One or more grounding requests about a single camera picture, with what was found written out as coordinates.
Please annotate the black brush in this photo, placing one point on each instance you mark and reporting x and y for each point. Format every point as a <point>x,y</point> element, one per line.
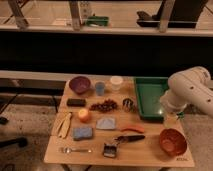
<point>110,151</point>

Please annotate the green object on shelf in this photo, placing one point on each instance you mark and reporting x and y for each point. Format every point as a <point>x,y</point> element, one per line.
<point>97,20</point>

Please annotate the green tray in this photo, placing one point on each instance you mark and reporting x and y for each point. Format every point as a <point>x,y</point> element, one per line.
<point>148,92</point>

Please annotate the grey blue cloth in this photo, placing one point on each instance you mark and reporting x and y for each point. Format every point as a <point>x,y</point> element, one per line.
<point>106,124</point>

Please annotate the orange bowl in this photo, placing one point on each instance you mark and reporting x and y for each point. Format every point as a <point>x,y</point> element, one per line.
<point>172,142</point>

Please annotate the blue sponge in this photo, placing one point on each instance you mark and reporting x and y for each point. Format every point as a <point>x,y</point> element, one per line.
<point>81,133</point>

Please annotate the metal cup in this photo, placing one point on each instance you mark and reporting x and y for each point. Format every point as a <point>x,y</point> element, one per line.
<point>128,105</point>

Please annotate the black rectangular block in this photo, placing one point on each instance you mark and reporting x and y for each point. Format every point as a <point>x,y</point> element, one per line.
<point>76,102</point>

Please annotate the blue cup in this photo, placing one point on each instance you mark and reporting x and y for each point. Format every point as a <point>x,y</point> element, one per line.
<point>100,88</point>

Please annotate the silver fork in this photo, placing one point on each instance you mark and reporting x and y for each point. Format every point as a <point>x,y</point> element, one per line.
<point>70,150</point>

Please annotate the orange apple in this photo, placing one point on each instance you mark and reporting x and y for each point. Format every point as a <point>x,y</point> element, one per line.
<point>84,115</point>

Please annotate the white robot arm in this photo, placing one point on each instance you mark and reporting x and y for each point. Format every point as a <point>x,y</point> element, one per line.
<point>186,87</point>

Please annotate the dark red grapes bunch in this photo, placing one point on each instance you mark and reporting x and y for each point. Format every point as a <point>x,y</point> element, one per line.
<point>106,106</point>

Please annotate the purple bowl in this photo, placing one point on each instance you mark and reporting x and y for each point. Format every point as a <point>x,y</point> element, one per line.
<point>80,84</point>

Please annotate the white cup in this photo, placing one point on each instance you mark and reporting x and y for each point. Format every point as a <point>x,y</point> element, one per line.
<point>116,82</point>

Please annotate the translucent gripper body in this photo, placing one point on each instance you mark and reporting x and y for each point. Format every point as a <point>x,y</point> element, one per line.
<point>171,119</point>

